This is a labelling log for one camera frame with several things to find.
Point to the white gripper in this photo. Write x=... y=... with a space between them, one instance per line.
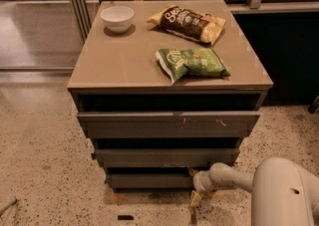
x=200 y=182

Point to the grey bottom drawer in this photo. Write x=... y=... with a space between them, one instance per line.
x=137 y=181

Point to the grey drawer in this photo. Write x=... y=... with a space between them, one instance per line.
x=137 y=181
x=160 y=157
x=168 y=125

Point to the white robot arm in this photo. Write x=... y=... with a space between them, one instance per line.
x=282 y=192

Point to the grey top drawer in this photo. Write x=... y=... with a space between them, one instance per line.
x=168 y=125

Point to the grey middle drawer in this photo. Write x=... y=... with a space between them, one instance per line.
x=160 y=157

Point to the grey drawer cabinet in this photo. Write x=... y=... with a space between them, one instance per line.
x=121 y=74

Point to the black floor tape mark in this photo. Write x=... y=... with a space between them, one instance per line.
x=125 y=217

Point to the green chip bag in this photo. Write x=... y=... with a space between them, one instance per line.
x=202 y=62

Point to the dark object at right edge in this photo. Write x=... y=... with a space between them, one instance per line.
x=314 y=106

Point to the brown chip bag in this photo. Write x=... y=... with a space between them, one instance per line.
x=189 y=24

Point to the white ceramic bowl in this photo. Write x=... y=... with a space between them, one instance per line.
x=118 y=19

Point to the metal window frame post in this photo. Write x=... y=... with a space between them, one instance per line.
x=82 y=16

